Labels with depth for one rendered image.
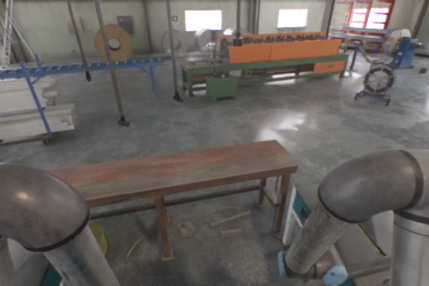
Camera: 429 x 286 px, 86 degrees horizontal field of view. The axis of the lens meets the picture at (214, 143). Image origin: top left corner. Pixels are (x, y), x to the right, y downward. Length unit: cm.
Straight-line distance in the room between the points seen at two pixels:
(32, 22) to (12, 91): 969
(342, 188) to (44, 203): 52
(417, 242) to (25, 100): 452
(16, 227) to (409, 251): 68
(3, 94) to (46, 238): 418
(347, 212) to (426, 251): 14
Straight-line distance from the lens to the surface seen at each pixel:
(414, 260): 61
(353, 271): 149
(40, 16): 1398
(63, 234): 49
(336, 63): 846
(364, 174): 51
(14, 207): 46
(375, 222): 184
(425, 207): 57
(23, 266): 173
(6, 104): 465
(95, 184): 195
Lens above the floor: 190
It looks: 29 degrees down
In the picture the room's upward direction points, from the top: 1 degrees counter-clockwise
